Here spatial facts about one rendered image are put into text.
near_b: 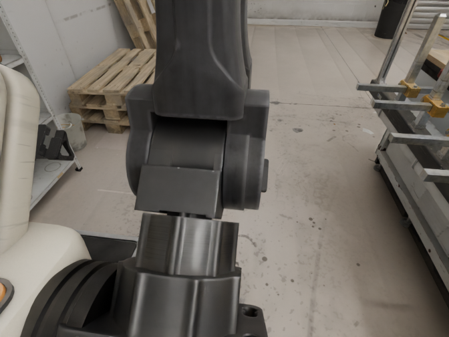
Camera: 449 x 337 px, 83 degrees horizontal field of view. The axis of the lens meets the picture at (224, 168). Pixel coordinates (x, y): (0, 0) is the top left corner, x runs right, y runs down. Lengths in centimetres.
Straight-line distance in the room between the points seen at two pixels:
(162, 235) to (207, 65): 11
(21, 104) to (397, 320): 165
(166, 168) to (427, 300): 172
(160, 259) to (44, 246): 9
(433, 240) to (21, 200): 181
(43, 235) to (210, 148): 13
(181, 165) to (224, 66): 7
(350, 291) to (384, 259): 32
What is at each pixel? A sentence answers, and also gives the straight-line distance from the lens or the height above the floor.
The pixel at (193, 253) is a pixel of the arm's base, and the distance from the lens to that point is 16.
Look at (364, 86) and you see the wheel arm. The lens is 162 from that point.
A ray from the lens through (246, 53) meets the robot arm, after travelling 28.
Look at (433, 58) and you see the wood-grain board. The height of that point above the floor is 89.
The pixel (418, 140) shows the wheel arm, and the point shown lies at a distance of 124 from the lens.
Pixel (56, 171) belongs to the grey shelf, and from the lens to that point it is 223.
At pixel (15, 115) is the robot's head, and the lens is 22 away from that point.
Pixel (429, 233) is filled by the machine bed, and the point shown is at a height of 17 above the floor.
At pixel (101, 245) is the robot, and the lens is 43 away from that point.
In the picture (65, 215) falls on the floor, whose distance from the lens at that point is 206.
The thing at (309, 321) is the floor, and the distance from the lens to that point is 150.
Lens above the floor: 137
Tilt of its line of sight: 41 degrees down
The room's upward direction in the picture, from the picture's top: straight up
